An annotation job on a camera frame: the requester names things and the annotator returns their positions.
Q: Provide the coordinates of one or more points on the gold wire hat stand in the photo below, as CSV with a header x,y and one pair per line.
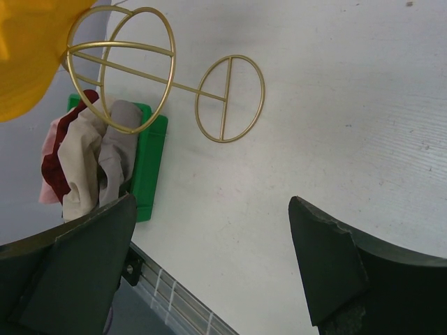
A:
x,y
92,92

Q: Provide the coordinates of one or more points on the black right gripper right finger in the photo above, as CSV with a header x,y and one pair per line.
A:
x,y
355,283

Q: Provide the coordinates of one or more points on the aluminium table frame rail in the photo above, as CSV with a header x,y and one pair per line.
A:
x,y
151,301

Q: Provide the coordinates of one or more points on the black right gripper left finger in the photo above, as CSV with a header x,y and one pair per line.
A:
x,y
63,280

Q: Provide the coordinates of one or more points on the dark red bucket hat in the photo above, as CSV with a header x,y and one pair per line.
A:
x,y
54,184

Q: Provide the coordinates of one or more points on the grey bucket hat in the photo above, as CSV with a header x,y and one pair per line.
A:
x,y
118,151

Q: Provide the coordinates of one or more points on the beige bucket hat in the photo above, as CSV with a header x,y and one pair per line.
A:
x,y
78,156

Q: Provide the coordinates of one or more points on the green plastic bin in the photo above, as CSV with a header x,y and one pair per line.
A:
x,y
147,165

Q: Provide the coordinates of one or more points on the yellow bucket hat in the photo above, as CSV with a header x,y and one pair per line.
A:
x,y
34,37

